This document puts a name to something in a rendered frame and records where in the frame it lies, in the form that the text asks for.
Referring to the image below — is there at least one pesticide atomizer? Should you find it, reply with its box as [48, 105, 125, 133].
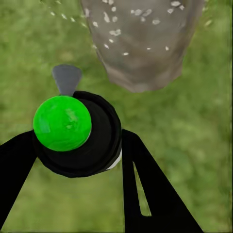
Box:
[32, 65, 122, 178]

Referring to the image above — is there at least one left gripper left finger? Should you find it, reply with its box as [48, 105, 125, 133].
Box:
[0, 130, 37, 229]

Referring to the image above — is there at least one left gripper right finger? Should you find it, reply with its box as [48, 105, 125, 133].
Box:
[121, 129, 203, 233]

